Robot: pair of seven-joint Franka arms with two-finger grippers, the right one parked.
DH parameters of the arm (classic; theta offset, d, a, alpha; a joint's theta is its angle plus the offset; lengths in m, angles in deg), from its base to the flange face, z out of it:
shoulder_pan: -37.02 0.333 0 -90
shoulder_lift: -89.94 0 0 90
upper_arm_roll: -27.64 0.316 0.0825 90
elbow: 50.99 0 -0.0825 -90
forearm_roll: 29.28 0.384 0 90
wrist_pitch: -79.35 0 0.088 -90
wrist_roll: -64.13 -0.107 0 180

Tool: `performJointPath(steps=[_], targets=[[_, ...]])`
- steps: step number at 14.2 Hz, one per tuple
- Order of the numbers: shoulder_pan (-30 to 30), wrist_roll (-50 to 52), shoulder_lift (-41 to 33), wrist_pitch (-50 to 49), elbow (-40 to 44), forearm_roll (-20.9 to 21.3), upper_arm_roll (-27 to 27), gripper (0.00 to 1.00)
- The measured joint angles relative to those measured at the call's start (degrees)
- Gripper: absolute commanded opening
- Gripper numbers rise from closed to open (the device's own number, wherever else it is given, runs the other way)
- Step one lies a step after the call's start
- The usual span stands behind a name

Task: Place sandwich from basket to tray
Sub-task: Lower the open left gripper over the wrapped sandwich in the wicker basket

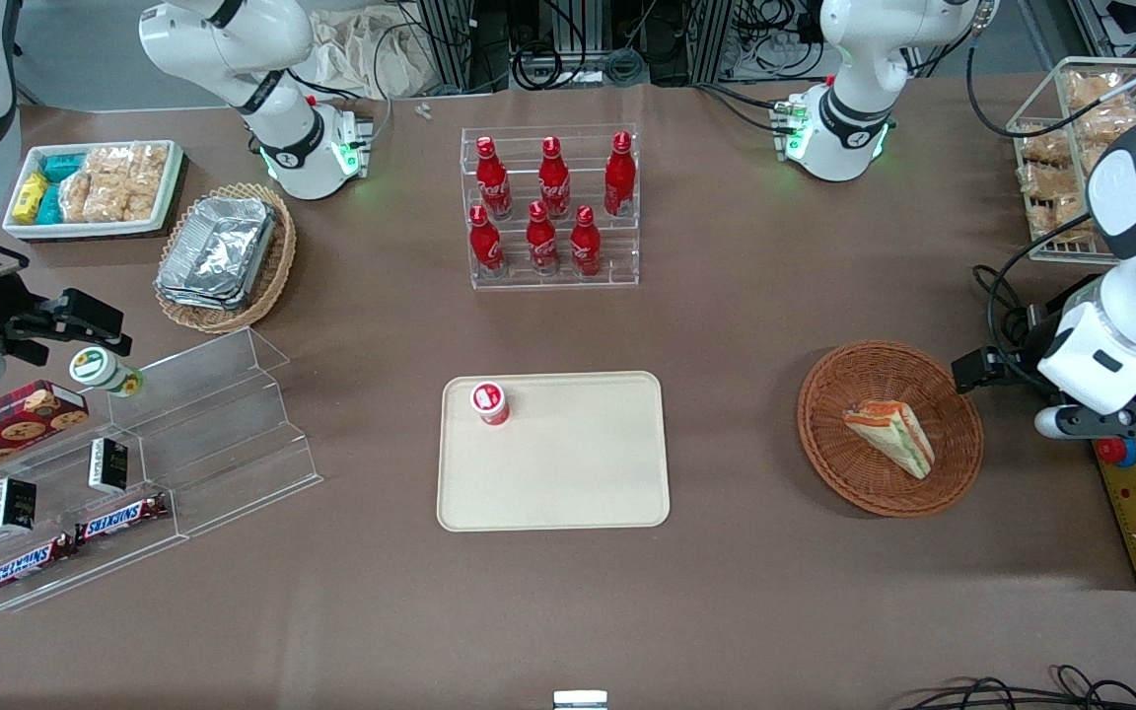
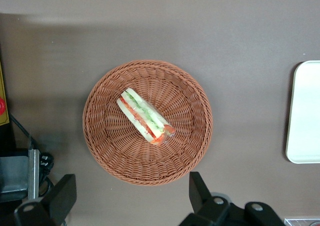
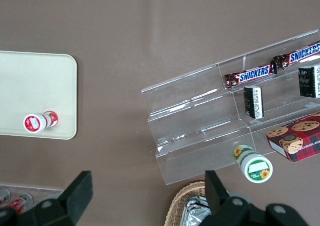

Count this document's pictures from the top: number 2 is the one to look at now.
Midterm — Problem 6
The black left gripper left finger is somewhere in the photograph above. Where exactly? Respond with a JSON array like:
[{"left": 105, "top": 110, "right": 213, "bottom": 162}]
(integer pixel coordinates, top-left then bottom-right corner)
[{"left": 13, "top": 173, "right": 77, "bottom": 226}]

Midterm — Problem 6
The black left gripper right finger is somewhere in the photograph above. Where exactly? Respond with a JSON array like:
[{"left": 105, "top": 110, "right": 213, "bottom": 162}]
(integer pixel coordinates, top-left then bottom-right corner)
[{"left": 178, "top": 171, "right": 286, "bottom": 226}]

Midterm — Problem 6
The plastic-wrapped triangle sandwich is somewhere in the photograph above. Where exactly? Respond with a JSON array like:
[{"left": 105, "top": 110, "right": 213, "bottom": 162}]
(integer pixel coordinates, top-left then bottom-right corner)
[{"left": 116, "top": 87, "right": 176, "bottom": 146}]

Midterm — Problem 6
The round brown wicker basket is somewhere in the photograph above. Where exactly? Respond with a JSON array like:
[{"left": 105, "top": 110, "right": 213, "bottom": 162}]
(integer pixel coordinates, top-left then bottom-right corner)
[{"left": 82, "top": 59, "right": 214, "bottom": 187}]

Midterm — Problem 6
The white rectangular tray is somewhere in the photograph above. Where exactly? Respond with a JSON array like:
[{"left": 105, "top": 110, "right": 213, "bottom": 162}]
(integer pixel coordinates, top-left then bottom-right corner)
[{"left": 285, "top": 60, "right": 320, "bottom": 164}]

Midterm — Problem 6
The grey metal clamp bracket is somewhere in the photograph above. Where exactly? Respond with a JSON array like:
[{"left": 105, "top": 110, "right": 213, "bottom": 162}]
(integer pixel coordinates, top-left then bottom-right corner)
[{"left": 0, "top": 149, "right": 41, "bottom": 203}]

